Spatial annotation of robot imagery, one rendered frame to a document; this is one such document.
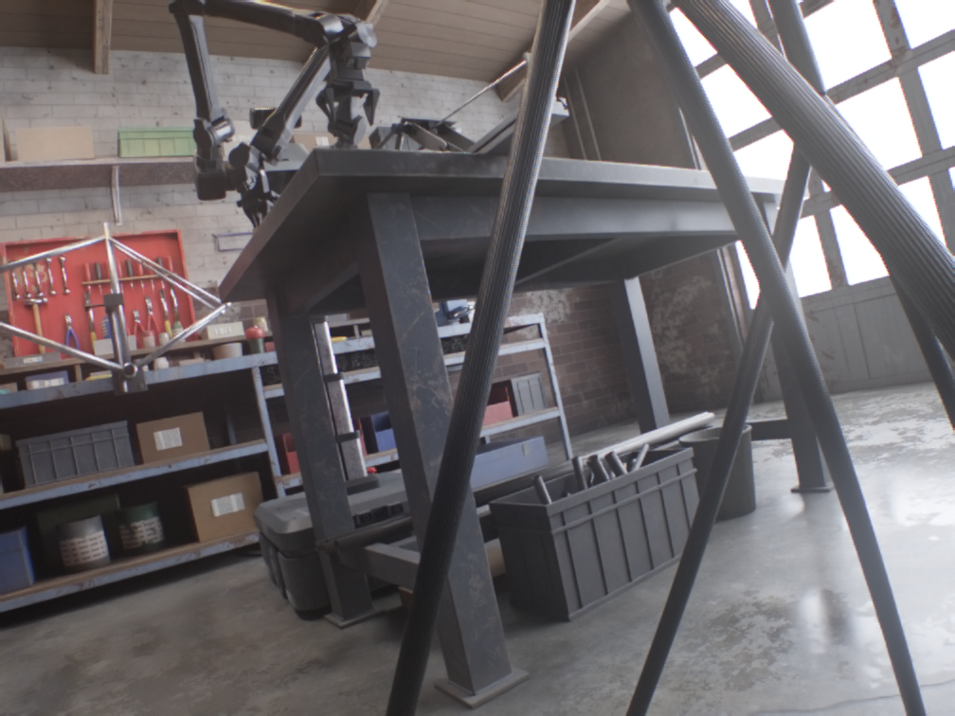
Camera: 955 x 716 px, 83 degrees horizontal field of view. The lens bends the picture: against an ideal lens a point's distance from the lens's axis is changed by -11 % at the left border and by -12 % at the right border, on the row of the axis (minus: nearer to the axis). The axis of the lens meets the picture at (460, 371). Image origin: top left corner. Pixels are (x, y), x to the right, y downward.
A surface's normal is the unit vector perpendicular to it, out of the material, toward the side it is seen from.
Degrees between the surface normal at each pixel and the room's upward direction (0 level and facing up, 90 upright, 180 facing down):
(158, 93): 90
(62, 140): 91
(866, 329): 90
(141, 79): 90
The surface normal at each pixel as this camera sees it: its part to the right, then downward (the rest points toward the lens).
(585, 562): 0.53, -0.15
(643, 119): -0.82, 0.16
